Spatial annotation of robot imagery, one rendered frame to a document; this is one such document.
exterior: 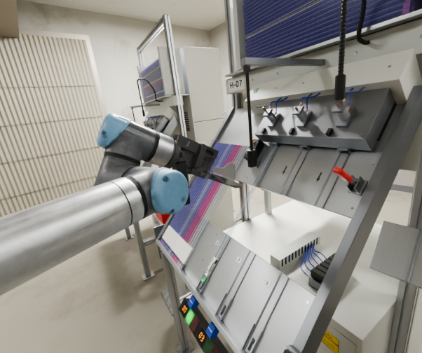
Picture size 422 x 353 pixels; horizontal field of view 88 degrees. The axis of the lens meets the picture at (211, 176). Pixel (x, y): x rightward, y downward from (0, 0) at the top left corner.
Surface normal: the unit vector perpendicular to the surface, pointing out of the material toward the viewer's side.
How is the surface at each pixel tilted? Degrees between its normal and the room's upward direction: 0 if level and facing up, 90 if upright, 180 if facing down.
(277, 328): 48
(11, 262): 86
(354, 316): 0
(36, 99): 90
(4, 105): 90
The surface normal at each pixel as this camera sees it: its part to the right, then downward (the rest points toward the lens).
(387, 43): -0.84, 0.25
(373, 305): -0.11, -0.95
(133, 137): 0.58, -0.01
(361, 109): -0.70, -0.46
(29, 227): 0.51, -0.59
